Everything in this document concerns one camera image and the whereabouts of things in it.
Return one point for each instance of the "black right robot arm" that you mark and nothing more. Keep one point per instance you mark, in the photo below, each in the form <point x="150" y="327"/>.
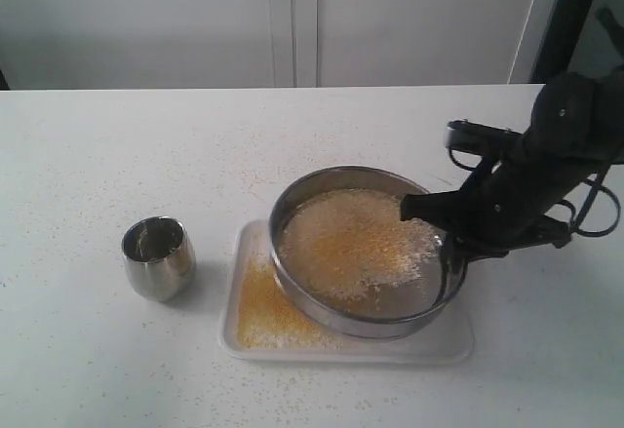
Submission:
<point x="580" y="119"/>

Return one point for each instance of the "white cabinet doors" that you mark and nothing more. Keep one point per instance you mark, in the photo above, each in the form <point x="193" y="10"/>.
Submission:
<point x="132" y="44"/>

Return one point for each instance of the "clear plastic tray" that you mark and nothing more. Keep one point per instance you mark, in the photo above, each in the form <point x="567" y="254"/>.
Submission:
<point x="448" y="340"/>

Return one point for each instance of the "beige grains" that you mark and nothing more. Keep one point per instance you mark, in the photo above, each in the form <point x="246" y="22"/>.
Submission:
<point x="345" y="242"/>

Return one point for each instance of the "yellow and white grain mixture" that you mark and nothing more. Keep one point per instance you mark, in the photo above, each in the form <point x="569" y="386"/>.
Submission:
<point x="267" y="320"/>

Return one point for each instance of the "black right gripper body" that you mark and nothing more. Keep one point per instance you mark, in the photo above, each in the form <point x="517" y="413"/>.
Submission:
<point x="504" y="201"/>

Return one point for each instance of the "stainless steel cup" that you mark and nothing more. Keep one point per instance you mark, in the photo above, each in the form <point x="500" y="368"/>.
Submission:
<point x="159" y="258"/>

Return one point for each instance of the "round steel mesh sieve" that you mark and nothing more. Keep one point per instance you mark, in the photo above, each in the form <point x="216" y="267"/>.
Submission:
<point x="381" y="314"/>

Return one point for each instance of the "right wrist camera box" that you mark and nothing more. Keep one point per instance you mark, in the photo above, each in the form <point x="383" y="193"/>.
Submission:
<point x="476" y="139"/>

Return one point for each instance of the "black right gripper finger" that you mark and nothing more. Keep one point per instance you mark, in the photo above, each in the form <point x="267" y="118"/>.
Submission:
<point x="443" y="210"/>
<point x="455" y="254"/>

